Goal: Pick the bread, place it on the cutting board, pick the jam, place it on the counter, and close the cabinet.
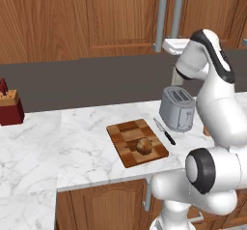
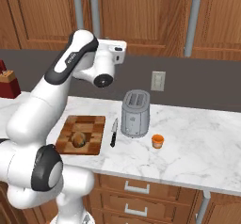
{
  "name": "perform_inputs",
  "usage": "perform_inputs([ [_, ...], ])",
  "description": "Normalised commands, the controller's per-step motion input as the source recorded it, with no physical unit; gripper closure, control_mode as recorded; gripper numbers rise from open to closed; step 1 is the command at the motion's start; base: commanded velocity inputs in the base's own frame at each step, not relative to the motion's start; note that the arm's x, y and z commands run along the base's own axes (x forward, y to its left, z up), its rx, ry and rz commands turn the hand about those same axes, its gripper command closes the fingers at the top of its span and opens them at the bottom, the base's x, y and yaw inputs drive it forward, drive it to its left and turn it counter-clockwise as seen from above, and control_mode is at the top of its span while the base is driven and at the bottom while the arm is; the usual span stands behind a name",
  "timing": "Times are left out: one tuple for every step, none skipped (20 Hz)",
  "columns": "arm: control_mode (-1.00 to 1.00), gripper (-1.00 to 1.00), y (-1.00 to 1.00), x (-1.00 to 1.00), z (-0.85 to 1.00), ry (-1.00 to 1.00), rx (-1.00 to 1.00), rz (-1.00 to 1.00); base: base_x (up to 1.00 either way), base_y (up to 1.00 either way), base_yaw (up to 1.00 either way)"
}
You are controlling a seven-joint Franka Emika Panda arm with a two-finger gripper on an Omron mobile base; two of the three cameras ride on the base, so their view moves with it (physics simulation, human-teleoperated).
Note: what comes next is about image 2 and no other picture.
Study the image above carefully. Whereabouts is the wooden wall cabinet door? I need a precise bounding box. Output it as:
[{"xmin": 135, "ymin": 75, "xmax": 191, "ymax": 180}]
[
  {"xmin": 0, "ymin": 0, "xmax": 88, "ymax": 52},
  {"xmin": 86, "ymin": 0, "xmax": 188, "ymax": 58},
  {"xmin": 185, "ymin": 0, "xmax": 241, "ymax": 62}
]

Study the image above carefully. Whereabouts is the orange jam jar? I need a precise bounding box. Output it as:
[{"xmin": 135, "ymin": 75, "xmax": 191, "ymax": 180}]
[{"xmin": 151, "ymin": 134, "xmax": 166, "ymax": 150}]

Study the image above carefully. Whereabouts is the grey base cabinet handle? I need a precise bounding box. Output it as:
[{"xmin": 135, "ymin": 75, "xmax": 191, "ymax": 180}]
[{"xmin": 195, "ymin": 190, "xmax": 212, "ymax": 224}]

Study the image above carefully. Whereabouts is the grey drawer handle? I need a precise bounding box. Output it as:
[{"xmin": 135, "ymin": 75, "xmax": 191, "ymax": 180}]
[
  {"xmin": 123, "ymin": 202, "xmax": 149, "ymax": 218},
  {"xmin": 123, "ymin": 180, "xmax": 152, "ymax": 195}
]

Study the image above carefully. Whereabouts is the wooden cutting board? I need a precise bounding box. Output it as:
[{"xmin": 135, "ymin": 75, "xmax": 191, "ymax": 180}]
[{"xmin": 55, "ymin": 115, "xmax": 107, "ymax": 156}]

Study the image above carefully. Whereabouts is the beige wall socket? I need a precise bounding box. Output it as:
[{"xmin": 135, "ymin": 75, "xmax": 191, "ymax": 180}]
[{"xmin": 150, "ymin": 70, "xmax": 167, "ymax": 92}]

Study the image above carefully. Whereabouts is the black-handled kitchen knife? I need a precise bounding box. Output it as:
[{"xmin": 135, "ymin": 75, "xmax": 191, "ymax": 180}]
[{"xmin": 109, "ymin": 117, "xmax": 120, "ymax": 149}]

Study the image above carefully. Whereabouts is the wooden drawer front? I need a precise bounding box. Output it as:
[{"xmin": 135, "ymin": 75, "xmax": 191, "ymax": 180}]
[
  {"xmin": 88, "ymin": 209, "xmax": 177, "ymax": 224},
  {"xmin": 93, "ymin": 172, "xmax": 204, "ymax": 203},
  {"xmin": 88, "ymin": 189, "xmax": 199, "ymax": 223}
]

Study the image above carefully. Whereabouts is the grey toaster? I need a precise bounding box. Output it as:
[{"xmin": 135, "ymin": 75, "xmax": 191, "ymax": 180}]
[{"xmin": 120, "ymin": 88, "xmax": 152, "ymax": 138}]

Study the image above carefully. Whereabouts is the red knife block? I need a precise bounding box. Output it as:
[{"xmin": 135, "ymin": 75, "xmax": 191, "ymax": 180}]
[{"xmin": 0, "ymin": 59, "xmax": 22, "ymax": 100}]

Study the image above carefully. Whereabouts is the grey wall cabinet handle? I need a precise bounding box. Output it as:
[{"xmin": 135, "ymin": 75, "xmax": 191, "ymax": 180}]
[
  {"xmin": 89, "ymin": 0, "xmax": 102, "ymax": 40},
  {"xmin": 184, "ymin": 0, "xmax": 203, "ymax": 58}
]

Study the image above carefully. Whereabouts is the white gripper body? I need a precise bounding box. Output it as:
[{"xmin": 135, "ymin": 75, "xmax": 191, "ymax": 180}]
[{"xmin": 97, "ymin": 39, "xmax": 128, "ymax": 56}]

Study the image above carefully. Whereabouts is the wooden base cabinet door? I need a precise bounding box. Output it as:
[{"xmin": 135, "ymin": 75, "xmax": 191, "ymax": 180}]
[{"xmin": 201, "ymin": 191, "xmax": 241, "ymax": 224}]

